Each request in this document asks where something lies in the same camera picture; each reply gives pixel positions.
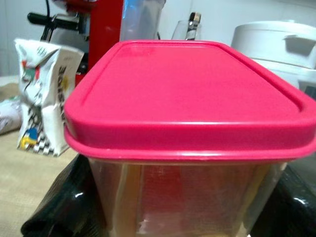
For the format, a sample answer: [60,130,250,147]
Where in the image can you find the clear drinking glass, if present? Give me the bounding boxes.
[172,19,205,41]

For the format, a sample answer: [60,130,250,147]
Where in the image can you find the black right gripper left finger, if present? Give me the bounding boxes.
[21,154,109,237]

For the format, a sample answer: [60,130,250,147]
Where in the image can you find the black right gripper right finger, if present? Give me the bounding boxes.
[249,162,316,237]

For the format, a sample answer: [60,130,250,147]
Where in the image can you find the black handled utensil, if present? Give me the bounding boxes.
[186,11,202,40]

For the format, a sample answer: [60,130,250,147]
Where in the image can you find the clear container with pink lid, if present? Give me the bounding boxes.
[63,39,316,237]

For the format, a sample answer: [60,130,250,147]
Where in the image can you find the white plastic bag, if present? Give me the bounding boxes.
[0,97,24,135]

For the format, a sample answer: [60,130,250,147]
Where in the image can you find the red coffee machine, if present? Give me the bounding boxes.
[27,0,124,75]

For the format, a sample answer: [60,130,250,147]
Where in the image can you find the white printed paper bag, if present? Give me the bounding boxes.
[14,38,86,158]

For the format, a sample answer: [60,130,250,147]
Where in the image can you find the clear plastic jug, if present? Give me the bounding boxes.
[119,0,166,41]

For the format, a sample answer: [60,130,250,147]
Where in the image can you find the beige woven table cloth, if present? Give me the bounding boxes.
[0,74,109,237]

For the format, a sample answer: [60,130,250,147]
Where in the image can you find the white rice cooker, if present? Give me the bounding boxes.
[231,19,316,104]

